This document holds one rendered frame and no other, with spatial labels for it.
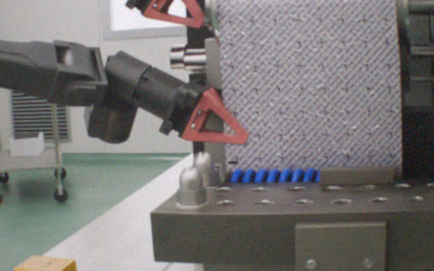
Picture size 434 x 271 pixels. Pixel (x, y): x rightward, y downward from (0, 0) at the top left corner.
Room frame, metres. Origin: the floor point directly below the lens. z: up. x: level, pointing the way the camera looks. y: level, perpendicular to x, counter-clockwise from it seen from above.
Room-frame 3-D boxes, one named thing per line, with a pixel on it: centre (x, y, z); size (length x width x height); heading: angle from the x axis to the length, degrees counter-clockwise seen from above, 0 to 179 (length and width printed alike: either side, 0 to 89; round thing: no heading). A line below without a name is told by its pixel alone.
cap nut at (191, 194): (0.94, 0.02, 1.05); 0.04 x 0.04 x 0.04
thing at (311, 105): (1.06, -0.13, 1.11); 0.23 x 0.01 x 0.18; 76
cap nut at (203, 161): (1.03, 0.01, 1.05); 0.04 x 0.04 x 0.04
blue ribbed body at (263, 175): (1.04, -0.13, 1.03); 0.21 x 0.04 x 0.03; 76
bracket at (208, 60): (1.20, 0.00, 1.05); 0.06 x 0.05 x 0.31; 76
